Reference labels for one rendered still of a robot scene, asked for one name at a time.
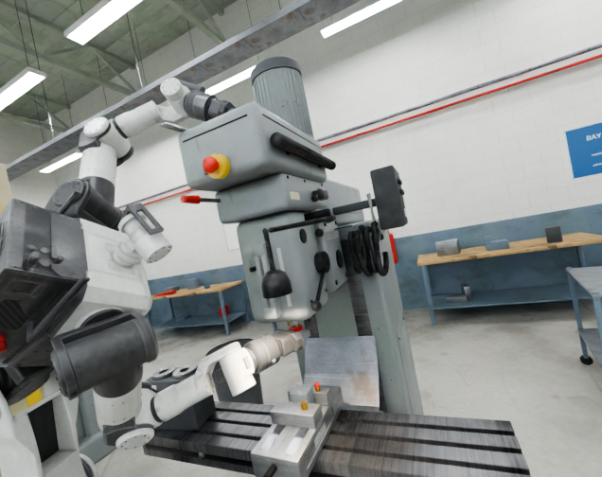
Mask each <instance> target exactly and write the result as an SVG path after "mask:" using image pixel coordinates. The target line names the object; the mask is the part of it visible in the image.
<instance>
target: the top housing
mask: <svg viewBox="0 0 602 477"><path fill-rule="evenodd" d="M276 132H278V133H282V134H284V135H286V136H288V137H289V138H291V139H292V140H294V141H296V142H298V143H300V144H302V145H304V146H306V147H308V148H309V149H311V150H314V151H316V152H318V153H320V154H322V150H321V145H320V143H319V142H317V141H316V140H314V139H313V138H311V137H309V136H308V135H306V134H305V133H303V132H301V131H299V130H298V129H296V128H295V127H294V126H292V125H291V124H289V123H288V122H286V121H284V120H283V119H281V118H280V117H278V116H276V115H274V114H273V113H271V112H269V111H268V110H266V109H265V108H263V107H261V106H260V105H258V104H257V103H255V102H250V103H247V104H245V105H243V106H240V107H238V108H237V109H234V110H232V111H230V112H228V113H225V114H223V115H220V116H217V117H215V118H213V119H210V120H208V121H206V122H205V123H202V124H200V125H198V126H196V127H193V128H191V129H189V130H186V131H184V132H181V133H180V134H179V137H178V141H179V146H180V151H181V155H182V160H183V165H184V170H185V174H186V182H187V185H188V186H189V187H190V188H191V189H194V190H202V191H214V192H219V191H222V190H225V189H227V188H230V187H234V186H239V185H243V184H246V183H249V182H252V181H255V180H258V179H261V178H264V177H268V176H271V175H274V174H277V173H285V174H289V175H292V176H296V177H299V178H303V179H307V180H313V181H316V182H320V183H324V182H325V181H326V179H327V174H326V169H325V168H323V167H321V168H319V167H318V165H316V164H314V163H312V162H310V161H308V160H305V159H303V158H300V157H298V156H296V155H293V154H290V155H287V154H286V152H285V151H284V150H281V149H278V148H276V147H274V146H272V144H271V142H270V137H271V135H272V134H273V133H276ZM214 153H218V154H222V155H224V156H226V157H227V158H228V160H229V163H230V170H229V173H228V175H227V176H226V177H225V178H223V179H215V178H212V177H211V176H209V174H208V175H205V176H204V168H203V160H204V158H205V157H207V156H211V155H212V154H214ZM322 155H323V154H322Z"/></svg>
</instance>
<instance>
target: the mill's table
mask: <svg viewBox="0 0 602 477"><path fill-rule="evenodd" d="M214 402H215V407H216V410H215V412H214V413H213V414H212V415H211V416H210V417H209V418H208V419H207V420H206V421H205V423H204V424H203V425H202V426H201V427H200V429H199V430H154V436H153V438H152V439H151V440H150V441H149V442H148V443H147V444H145V445H143V450H144V454H145V455H149V456H154V457H160V458H165V459H169V460H175V461H180V462H185V463H190V464H195V465H200V466H206V467H211V468H220V469H225V470H231V471H235V472H240V473H246V474H251V475H255V474H254V469H253V464H252V459H251V454H250V453H251V451H252V450H253V449H254V447H255V446H256V445H257V443H258V442H259V441H260V439H261V438H262V437H263V435H264V434H265V433H266V432H267V431H268V430H269V429H270V427H271V426H272V425H273V423H272V419H271V414H270V411H271V410H272V409H273V408H274V406H275V405H266V404H252V403H238V402H224V401H214ZM309 477H532V476H531V475H530V470H529V467H528V465H527V463H526V461H525V458H524V456H523V454H522V449H521V446H520V444H519V441H518V439H517V436H515V432H514V430H513V427H512V425H511V422H510V421H505V420H492V419H478V418H464V417H449V416H435V415H407V414H393V413H379V412H366V411H351V410H341V412H340V413H339V415H338V417H337V419H336V421H335V423H334V425H333V427H332V429H331V431H330V433H329V435H328V439H327V441H326V443H325V445H324V447H323V448H322V450H321V452H320V454H319V456H318V458H317V460H316V462H315V464H314V466H313V468H312V470H311V472H310V475H309Z"/></svg>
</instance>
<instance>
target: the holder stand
mask: <svg viewBox="0 0 602 477"><path fill-rule="evenodd" d="M197 368H198V366H197V365H196V364H189V365H185V366H182V367H176V366H167V367H164V368H161V369H159V370H157V371H155V372H154V373H153V374H152V375H151V377H150V378H148V379H147V380H145V381H147V382H149V383H150V384H151V387H152V388H153V389H155V390H157V393H159V392H160V391H162V390H164V389H166V388H168V387H170V386H171V385H174V384H177V383H179V382H181V381H183V380H186V379H188V378H190V377H191V376H193V375H195V374H196V371H197ZM215 410H216V407H215V402H214V398H213V395H211V396H209V397H206V398H204V399H203V400H201V401H199V402H197V403H195V404H194V405H192V406H190V407H188V408H187V409H185V410H184V411H183V412H181V413H180V414H179V415H177V416H175V417H173V418H172V419H170V420H168V421H163V423H162V424H161V425H160V426H158V427H156V428H154V429H155V430H199V429H200V427H201V426H202V425H203V424H204V423H205V421H206V420H207V419H208V418H209V417H210V416H211V415H212V414H213V413H214V412H215Z"/></svg>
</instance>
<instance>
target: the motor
mask: <svg viewBox="0 0 602 477"><path fill-rule="evenodd" d="M251 82H252V86H253V90H254V95H255V100H256V103H257V104H258V105H260V106H261V107H263V108H265V109H266V110H268V111H269V112H271V113H273V114H274V115H276V116H278V117H280V118H281V119H283V120H284V121H286V122H288V123H289V124H291V125H292V126H294V127H295V128H296V129H298V130H299V131H301V132H302V133H305V134H306V135H308V136H309V137H311V138H313V139H314V137H313V132H312V126H311V122H310V113H309V108H308V103H307V99H306V94H305V89H304V84H303V80H302V74H301V69H300V65H299V63H298V62H297V61H295V60H293V59H291V58H288V57H272V58H269V59H266V60H264V61H262V62H260V63H258V64H257V65H256V66H255V67H254V69H253V70H252V72H251Z"/></svg>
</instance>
